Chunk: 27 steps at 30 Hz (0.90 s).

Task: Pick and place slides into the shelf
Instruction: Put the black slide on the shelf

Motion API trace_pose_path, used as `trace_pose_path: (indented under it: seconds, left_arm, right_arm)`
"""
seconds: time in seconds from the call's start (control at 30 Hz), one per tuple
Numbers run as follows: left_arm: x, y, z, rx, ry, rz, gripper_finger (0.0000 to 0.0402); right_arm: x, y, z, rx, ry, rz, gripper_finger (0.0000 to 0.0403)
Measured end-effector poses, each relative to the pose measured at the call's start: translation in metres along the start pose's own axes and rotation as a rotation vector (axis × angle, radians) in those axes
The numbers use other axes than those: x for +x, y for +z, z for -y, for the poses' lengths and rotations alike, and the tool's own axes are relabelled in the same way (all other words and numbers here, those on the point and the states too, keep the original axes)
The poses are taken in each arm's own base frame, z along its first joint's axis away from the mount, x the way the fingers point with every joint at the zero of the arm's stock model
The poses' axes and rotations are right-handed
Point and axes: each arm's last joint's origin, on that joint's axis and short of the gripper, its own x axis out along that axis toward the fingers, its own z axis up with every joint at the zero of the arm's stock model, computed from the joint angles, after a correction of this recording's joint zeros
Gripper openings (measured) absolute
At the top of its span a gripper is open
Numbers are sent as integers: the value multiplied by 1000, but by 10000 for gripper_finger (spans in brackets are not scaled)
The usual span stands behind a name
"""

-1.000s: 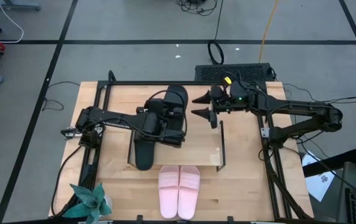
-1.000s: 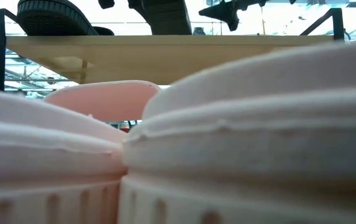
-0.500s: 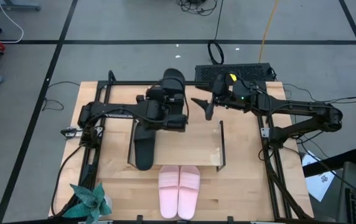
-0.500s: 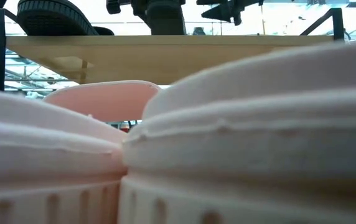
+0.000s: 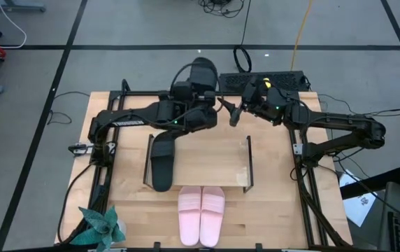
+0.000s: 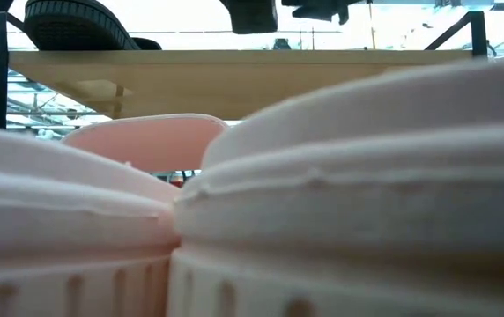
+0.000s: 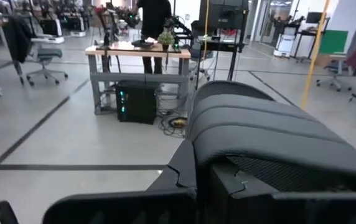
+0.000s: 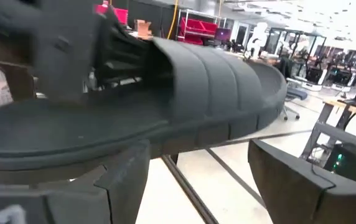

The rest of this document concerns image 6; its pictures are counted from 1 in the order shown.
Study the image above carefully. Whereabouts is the pink rubber slide sandal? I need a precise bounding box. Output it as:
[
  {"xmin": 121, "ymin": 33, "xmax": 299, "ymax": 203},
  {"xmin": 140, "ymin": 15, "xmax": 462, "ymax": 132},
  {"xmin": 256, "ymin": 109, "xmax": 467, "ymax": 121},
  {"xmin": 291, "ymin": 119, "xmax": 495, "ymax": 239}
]
[
  {"xmin": 0, "ymin": 113, "xmax": 229, "ymax": 317},
  {"xmin": 167, "ymin": 55, "xmax": 504, "ymax": 317}
]

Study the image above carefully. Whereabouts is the black rubber slide sandal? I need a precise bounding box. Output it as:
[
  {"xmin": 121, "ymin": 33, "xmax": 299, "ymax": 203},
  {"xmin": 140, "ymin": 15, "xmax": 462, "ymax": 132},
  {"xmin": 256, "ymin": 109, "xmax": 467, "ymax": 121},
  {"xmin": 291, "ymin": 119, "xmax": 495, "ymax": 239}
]
[
  {"xmin": 23, "ymin": 0, "xmax": 163, "ymax": 51},
  {"xmin": 219, "ymin": 0, "xmax": 279, "ymax": 35}
]

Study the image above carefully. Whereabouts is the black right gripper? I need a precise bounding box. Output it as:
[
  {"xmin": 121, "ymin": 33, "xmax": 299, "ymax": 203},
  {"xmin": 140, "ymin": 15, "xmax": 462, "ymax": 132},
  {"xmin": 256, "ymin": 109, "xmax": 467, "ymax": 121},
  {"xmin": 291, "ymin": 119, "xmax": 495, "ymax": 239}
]
[{"xmin": 281, "ymin": 0, "xmax": 363, "ymax": 26}]

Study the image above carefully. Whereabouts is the wooden shelf with black frame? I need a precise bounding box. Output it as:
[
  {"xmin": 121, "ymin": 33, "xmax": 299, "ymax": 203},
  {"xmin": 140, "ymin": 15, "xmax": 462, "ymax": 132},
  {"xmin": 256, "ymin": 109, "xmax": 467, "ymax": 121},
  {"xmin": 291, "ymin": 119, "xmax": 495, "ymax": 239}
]
[{"xmin": 0, "ymin": 10, "xmax": 489, "ymax": 130}]

